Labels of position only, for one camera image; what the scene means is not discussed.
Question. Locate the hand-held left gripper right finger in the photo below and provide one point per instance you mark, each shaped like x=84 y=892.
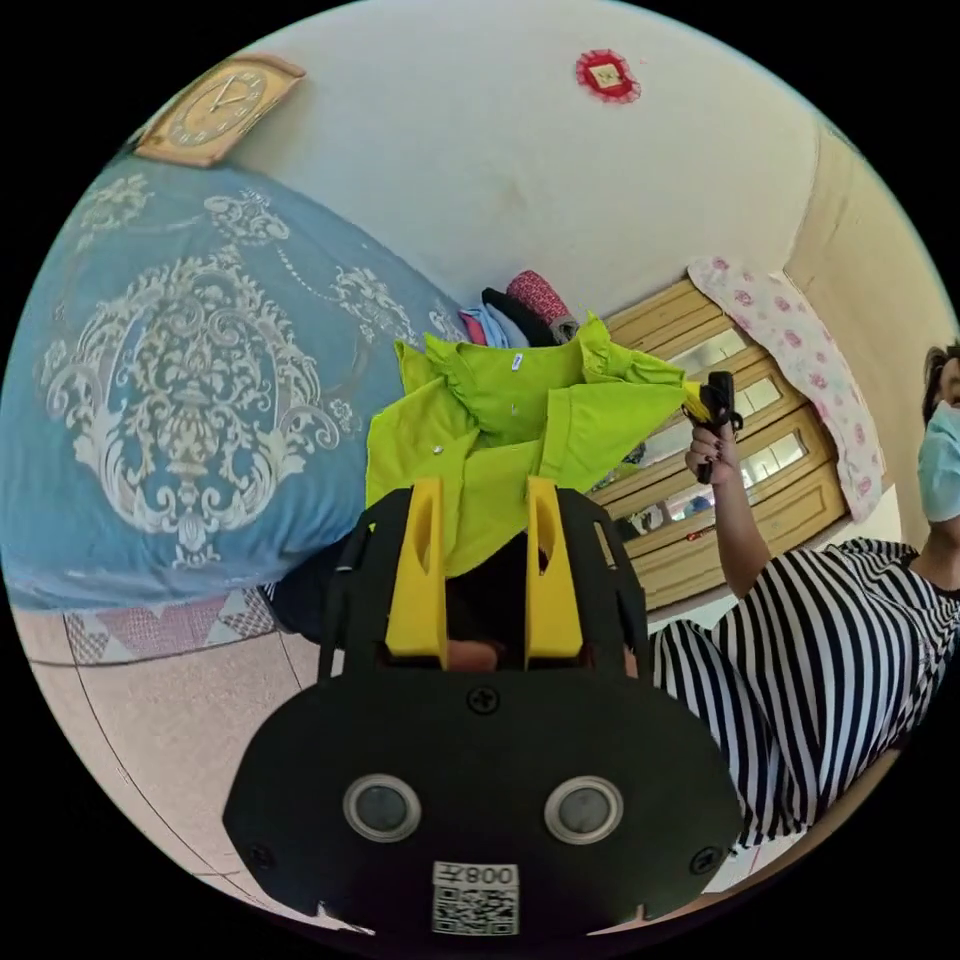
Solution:
x=555 y=607

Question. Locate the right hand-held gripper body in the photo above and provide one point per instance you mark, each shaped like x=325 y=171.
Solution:
x=721 y=409

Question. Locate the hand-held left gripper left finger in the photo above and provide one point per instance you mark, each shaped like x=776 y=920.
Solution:
x=411 y=600

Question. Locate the lime green short sleeve shirt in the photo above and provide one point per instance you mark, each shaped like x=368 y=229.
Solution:
x=517 y=420

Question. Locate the person's right forearm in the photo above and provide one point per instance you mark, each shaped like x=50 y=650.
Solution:
x=739 y=532

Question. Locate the person's right hand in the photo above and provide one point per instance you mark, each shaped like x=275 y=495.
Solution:
x=721 y=461

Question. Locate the person's left hand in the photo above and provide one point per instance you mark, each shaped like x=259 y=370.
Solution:
x=472 y=655

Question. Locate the wooden cupboard with glass panes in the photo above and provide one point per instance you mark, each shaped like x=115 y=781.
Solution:
x=750 y=480

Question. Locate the white floral cloth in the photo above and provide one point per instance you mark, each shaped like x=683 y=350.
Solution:
x=810 y=360

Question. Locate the pile of clothes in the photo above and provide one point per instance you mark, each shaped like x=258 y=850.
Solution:
x=525 y=311

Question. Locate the person's body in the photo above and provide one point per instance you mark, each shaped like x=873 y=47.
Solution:
x=810 y=660

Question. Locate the bed with blue ornate quilt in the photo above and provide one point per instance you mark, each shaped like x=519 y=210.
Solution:
x=150 y=375

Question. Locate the red round wall ornament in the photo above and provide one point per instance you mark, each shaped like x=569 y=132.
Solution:
x=607 y=75

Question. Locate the wooden wall clock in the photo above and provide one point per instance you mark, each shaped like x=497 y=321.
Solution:
x=217 y=109

